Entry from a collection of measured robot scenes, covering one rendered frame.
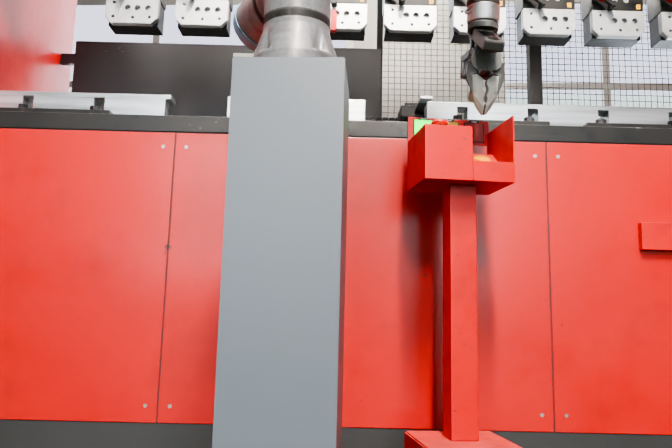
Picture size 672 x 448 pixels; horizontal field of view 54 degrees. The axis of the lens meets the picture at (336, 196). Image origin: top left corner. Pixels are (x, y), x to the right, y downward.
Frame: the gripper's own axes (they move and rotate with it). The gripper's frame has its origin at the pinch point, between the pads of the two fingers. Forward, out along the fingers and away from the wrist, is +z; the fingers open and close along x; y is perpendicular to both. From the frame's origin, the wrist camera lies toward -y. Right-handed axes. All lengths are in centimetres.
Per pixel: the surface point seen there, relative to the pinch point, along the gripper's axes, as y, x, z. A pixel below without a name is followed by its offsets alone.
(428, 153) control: -6.1, 14.3, 11.9
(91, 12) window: 272, 155, -107
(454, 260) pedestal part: -3.0, 7.1, 34.4
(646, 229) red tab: 15, -48, 25
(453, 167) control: -6.3, 8.8, 14.6
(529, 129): 22.3, -20.4, -0.5
